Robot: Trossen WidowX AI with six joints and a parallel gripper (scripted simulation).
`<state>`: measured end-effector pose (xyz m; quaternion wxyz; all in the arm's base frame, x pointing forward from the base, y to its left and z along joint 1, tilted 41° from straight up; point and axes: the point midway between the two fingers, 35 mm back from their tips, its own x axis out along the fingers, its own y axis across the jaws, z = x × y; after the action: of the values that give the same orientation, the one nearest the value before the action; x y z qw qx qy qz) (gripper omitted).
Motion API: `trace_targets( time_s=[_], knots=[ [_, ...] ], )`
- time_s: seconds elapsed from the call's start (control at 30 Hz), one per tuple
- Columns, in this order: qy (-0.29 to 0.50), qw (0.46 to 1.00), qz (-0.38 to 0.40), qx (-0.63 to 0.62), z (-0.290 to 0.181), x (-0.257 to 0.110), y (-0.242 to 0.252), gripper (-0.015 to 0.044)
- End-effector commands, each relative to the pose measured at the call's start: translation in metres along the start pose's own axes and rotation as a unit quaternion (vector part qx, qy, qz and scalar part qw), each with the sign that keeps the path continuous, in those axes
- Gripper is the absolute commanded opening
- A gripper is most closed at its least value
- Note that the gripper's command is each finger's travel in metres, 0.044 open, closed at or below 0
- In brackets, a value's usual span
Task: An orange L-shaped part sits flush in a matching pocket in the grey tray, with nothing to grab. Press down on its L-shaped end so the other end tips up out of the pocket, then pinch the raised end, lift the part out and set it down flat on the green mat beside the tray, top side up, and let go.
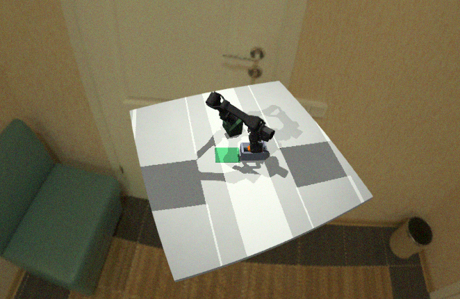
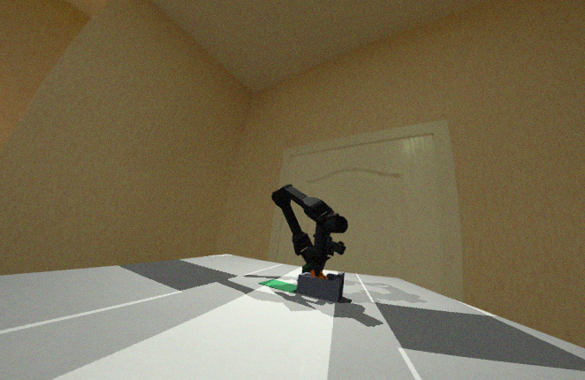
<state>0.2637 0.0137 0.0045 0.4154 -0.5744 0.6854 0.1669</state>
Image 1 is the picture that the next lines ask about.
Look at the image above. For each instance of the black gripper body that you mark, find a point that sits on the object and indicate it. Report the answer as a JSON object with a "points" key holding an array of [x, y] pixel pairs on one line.
{"points": [[255, 147]]}

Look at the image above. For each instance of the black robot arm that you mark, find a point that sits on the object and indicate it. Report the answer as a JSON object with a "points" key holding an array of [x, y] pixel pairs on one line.
{"points": [[230, 113]]}

